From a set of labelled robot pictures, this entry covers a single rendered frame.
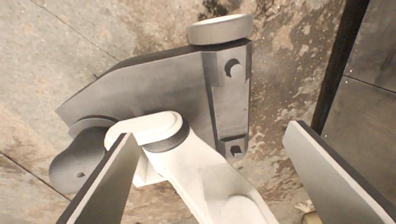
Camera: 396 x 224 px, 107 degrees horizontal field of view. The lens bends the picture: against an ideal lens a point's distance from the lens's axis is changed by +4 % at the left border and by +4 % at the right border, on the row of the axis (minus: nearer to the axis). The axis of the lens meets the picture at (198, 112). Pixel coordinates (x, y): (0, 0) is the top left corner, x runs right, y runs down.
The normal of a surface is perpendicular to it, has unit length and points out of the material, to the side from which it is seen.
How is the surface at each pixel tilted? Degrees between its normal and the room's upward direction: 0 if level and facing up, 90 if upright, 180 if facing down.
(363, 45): 88
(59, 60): 0
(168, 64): 0
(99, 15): 0
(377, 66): 90
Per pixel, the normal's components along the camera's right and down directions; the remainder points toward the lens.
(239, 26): 0.44, 0.42
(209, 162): -0.17, -0.80
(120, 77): 0.15, 0.54
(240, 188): -0.22, -0.96
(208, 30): -0.37, 0.56
